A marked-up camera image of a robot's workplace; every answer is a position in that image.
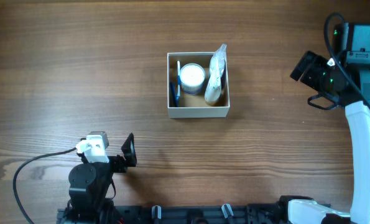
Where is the blue disposable razor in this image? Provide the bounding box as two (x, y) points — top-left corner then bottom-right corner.
(169, 82), (178, 107)

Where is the white cotton swab tub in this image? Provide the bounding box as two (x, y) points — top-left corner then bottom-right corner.
(180, 63), (206, 95)

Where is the blue white toothbrush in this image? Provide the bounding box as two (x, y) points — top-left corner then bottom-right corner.
(175, 60), (181, 106)

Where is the white amber tube bottle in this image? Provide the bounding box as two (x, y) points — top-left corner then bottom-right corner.
(205, 57), (224, 106)

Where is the dark blue spray bottle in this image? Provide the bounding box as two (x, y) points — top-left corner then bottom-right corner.
(215, 44), (227, 97)

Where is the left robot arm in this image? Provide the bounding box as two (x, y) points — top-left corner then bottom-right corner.
(60, 156), (127, 223)

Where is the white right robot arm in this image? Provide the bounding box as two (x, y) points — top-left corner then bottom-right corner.
(123, 22), (370, 223)

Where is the white cardboard box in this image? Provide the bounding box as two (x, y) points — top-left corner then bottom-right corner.
(167, 52), (231, 119)

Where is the black left camera cable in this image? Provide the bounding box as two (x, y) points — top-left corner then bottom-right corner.
(12, 147), (77, 224)

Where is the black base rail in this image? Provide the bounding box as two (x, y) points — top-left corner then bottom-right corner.
(56, 203), (331, 224)

